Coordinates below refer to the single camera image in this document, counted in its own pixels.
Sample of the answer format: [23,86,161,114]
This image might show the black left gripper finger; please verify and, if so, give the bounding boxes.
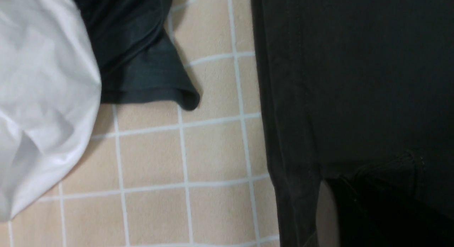
[325,177,454,247]

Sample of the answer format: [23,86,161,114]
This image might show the dark gray long-sleeved shirt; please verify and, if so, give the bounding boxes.
[251,0,454,247]

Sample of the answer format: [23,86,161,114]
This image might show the beige checkered tablecloth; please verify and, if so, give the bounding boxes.
[1,0,279,247]

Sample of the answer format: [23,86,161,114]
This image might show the dark teal crumpled garment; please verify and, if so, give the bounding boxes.
[73,0,200,111]

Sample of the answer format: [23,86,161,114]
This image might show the white crumpled garment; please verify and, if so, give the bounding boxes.
[0,0,101,222]

